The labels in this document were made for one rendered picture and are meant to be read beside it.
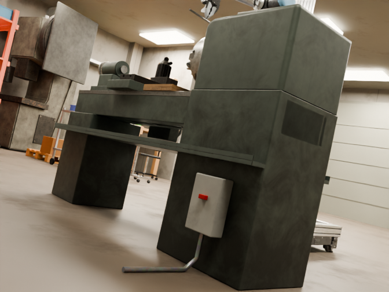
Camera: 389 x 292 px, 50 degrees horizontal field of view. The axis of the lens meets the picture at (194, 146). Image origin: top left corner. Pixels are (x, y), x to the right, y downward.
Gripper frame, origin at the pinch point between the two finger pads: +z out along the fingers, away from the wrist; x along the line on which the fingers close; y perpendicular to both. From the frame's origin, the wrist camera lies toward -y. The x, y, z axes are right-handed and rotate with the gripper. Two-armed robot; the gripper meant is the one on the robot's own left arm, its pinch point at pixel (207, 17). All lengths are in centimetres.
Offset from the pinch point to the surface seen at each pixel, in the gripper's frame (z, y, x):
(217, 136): 65, -32, -10
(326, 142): 47, -64, -50
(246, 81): 38, -43, -5
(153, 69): -220, 720, -398
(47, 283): 142, -50, 52
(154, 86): 38, 37, -9
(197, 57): 20.5, 5.2, -7.4
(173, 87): 38.3, 19.4, -10.5
